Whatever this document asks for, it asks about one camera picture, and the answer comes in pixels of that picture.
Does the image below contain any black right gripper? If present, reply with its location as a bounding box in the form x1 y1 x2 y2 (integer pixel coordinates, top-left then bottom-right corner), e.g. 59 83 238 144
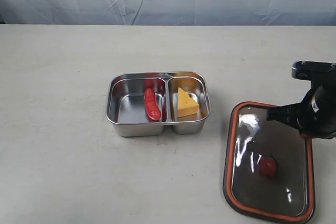
266 84 335 139

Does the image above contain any yellow cheese wedge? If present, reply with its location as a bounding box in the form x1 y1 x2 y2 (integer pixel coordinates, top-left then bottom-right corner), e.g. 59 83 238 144
177 88 199 118

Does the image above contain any red sausage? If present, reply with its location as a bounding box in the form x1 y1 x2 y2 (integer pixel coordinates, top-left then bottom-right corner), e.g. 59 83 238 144
144 88 162 122

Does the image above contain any steel two-compartment lunch box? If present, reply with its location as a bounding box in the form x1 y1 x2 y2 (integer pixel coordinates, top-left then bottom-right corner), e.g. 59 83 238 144
106 71 211 137

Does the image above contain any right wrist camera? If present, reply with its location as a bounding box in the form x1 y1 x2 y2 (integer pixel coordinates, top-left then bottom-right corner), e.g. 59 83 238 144
291 61 335 89

